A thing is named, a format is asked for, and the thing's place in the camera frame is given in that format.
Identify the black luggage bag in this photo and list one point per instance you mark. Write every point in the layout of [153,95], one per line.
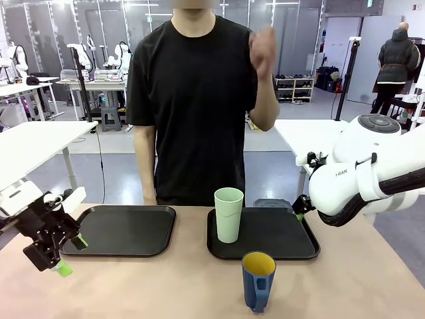
[327,78]

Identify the pale green plastic cup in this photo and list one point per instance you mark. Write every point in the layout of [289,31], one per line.
[228,216]

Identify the white background workbench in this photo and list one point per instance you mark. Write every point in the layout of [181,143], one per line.
[26,93]

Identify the blue mug yellow inside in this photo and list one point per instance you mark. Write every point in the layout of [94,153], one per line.
[257,285]

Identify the yellow floor object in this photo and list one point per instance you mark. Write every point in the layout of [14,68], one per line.
[251,123]

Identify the white side table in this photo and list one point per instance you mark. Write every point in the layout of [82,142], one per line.
[305,136]
[36,139]

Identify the person's left hand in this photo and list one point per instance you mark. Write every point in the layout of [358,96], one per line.
[264,50]

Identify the black cap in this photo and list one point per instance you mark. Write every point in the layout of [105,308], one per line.
[32,80]

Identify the person's left forearm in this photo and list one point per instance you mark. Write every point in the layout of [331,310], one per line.
[265,103]

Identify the wooden shoe rack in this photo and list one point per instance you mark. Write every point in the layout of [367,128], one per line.
[295,89]

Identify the grey plastic step stool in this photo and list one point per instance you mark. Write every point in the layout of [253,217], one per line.
[109,119]

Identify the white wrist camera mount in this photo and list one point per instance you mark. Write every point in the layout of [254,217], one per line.
[75,197]

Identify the black clamp knob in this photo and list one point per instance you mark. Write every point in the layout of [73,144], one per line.
[315,159]

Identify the clear plastic storage box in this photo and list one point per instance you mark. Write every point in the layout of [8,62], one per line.
[108,73]

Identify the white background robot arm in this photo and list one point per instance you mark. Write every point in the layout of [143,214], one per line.
[118,56]
[18,60]

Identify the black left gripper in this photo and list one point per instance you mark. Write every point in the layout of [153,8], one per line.
[50,219]

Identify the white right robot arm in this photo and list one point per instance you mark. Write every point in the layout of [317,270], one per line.
[345,186]

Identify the black tripod stand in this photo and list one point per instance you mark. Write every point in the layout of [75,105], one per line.
[82,86]
[345,79]

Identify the person in dark jacket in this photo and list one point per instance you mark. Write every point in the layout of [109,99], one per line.
[395,63]

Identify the person in black t-shirt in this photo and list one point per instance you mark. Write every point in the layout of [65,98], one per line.
[196,99]

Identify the person's right hand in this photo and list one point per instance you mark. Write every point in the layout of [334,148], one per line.
[150,200]

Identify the black plastic tray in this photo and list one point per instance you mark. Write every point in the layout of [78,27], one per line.
[272,236]
[126,229]

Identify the person's right forearm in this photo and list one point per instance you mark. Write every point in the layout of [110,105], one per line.
[145,159]

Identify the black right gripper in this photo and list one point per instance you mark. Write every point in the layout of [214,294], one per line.
[303,204]

